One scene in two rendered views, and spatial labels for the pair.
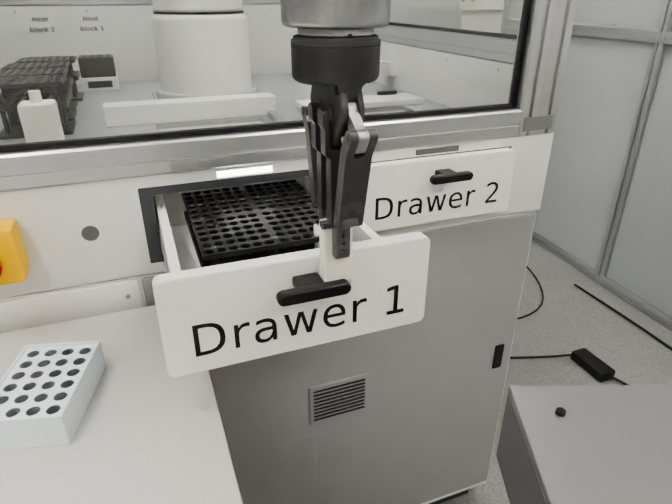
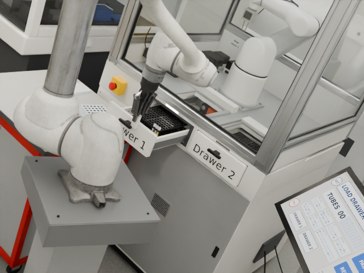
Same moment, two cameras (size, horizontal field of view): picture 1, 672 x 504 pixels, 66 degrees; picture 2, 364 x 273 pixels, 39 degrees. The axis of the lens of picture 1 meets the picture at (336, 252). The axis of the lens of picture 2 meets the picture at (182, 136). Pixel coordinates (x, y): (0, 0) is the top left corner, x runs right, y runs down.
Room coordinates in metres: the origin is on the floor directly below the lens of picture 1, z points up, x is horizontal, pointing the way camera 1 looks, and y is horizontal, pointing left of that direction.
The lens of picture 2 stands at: (-0.61, -1.64, 1.91)
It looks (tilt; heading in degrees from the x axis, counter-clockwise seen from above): 26 degrees down; 51
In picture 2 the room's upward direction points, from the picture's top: 23 degrees clockwise
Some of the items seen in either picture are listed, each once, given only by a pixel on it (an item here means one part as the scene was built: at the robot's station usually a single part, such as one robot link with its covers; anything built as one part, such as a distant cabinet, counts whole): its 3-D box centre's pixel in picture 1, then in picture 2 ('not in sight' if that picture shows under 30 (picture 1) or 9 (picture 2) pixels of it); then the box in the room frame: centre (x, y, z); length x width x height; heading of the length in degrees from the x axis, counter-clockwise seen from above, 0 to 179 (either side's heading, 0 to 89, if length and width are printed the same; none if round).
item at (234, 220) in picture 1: (258, 232); (158, 123); (0.66, 0.11, 0.87); 0.22 x 0.18 x 0.06; 21
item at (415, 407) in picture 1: (240, 312); (196, 182); (1.17, 0.26, 0.40); 1.03 x 0.95 x 0.80; 111
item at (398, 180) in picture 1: (437, 189); (216, 157); (0.82, -0.17, 0.87); 0.29 x 0.02 x 0.11; 111
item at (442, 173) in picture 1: (447, 175); (215, 153); (0.80, -0.18, 0.91); 0.07 x 0.04 x 0.01; 111
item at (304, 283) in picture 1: (310, 286); (127, 123); (0.45, 0.03, 0.91); 0.07 x 0.04 x 0.01; 111
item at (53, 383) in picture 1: (46, 391); (94, 112); (0.44, 0.31, 0.78); 0.12 x 0.08 x 0.04; 6
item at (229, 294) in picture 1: (302, 300); (129, 128); (0.47, 0.03, 0.87); 0.29 x 0.02 x 0.11; 111
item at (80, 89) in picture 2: not in sight; (76, 89); (0.43, 0.55, 0.77); 0.13 x 0.09 x 0.02; 22
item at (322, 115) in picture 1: (340, 169); (140, 103); (0.46, 0.00, 1.02); 0.04 x 0.01 x 0.11; 111
